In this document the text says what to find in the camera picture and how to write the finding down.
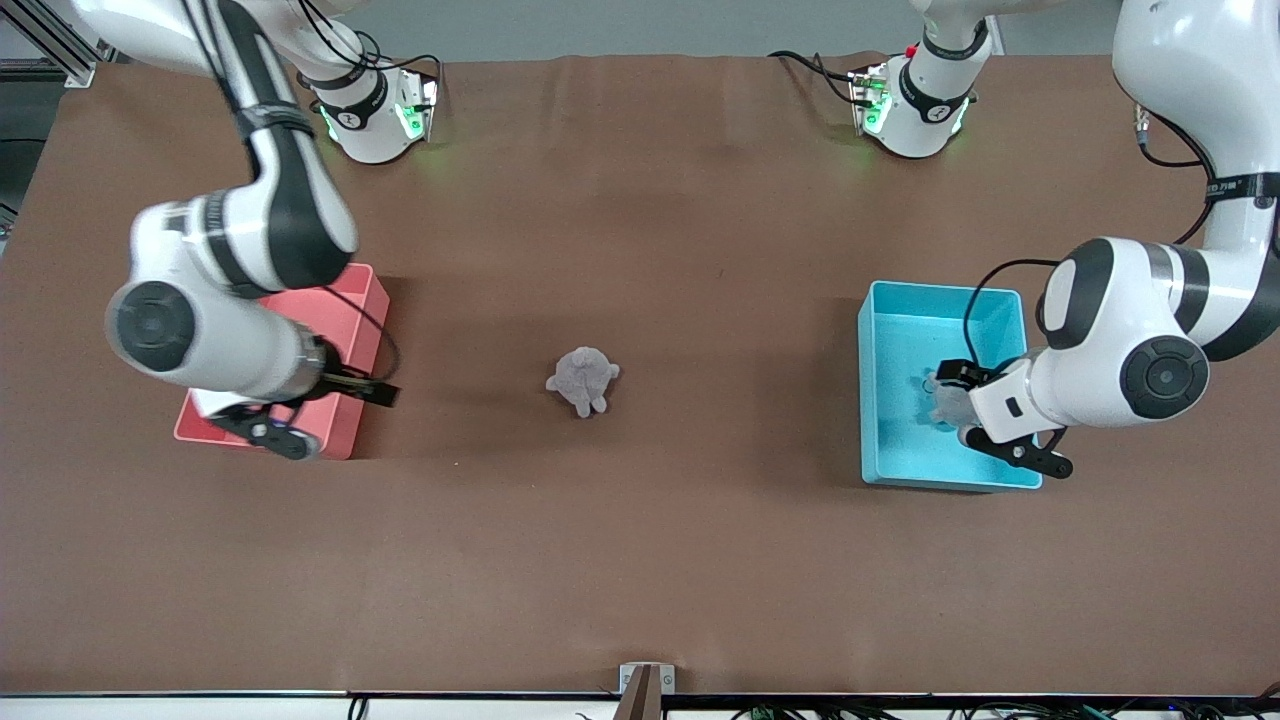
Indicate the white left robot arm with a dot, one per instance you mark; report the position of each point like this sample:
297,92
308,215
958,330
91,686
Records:
1100,330

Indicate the brown metal bar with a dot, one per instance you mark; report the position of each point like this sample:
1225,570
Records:
640,700

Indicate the brown table cover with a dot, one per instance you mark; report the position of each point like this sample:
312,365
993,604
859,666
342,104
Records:
600,550

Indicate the silver bracket plate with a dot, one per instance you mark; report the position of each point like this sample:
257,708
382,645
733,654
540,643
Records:
668,680

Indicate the aluminium frame profile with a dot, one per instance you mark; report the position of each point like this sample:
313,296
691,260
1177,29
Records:
80,75

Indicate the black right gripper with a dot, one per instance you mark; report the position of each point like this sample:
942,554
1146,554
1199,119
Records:
347,386

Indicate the grey plush toy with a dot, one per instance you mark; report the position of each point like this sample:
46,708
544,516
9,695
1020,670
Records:
950,408
583,378

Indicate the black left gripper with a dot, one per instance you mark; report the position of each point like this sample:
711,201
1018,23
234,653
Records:
967,377

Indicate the white table edge rail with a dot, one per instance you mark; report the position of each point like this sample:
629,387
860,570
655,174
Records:
200,710

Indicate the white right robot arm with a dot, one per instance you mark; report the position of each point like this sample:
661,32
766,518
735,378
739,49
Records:
290,200

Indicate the silver base connector plate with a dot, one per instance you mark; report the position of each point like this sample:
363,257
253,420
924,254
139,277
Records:
868,110
415,115

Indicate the blue plastic box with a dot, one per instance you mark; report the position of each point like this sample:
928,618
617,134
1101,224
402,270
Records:
900,440

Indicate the pink plastic box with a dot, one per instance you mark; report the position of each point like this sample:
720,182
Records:
350,330

